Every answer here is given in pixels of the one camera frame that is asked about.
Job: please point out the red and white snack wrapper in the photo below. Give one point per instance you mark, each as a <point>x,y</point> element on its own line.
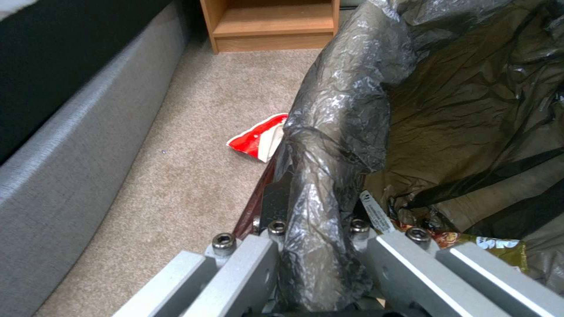
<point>253,140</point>

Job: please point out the yellow-green snack packet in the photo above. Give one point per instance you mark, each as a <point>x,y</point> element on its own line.
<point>493,249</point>

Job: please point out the grey upholstered bed frame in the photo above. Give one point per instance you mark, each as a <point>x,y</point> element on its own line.
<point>75,171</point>

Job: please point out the black mattress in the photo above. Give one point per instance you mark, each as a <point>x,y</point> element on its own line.
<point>57,62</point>

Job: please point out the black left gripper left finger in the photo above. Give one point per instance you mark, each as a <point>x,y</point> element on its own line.
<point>240,274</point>

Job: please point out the dark red trash bin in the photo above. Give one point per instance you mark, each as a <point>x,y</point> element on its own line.
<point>252,204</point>

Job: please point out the wooden bedside cabinet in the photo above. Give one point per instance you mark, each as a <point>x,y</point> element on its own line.
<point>273,26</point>

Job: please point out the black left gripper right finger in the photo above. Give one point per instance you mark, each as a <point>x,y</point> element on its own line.
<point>414,274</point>

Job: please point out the grey translucent bin bag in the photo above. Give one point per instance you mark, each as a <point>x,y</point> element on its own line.
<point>449,109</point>

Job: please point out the red-brown crumpled wrapper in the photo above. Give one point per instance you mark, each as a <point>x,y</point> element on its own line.
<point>412,221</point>

